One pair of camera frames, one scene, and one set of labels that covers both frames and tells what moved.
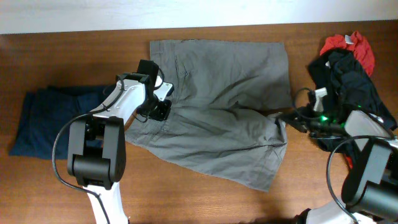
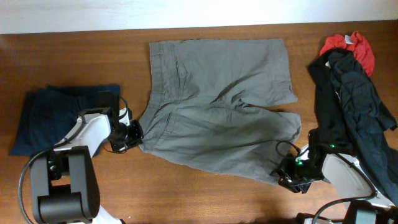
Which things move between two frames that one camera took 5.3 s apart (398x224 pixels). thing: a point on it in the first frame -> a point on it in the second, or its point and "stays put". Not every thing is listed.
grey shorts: [226, 96] stays put
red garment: [360, 46] stays put
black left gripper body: [154, 107] -> [126, 137]
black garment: [339, 73] stays put
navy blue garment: [45, 120] stays put
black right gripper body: [323, 117] -> [298, 175]
